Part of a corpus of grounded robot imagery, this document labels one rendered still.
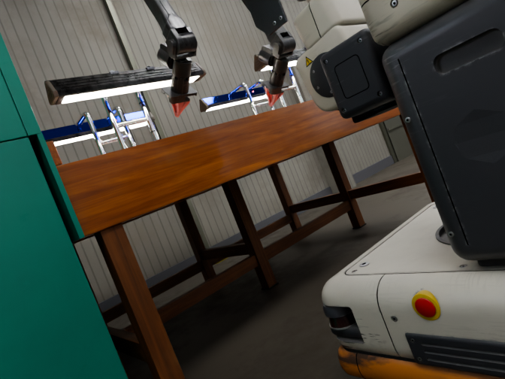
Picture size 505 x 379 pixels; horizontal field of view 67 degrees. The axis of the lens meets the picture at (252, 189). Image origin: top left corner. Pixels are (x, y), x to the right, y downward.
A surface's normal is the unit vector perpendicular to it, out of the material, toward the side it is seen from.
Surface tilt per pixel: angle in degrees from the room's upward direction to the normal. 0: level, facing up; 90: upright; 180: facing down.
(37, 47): 90
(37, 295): 90
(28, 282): 90
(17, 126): 90
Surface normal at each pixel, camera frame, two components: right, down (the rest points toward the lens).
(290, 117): 0.59, -0.20
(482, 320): -0.72, 0.31
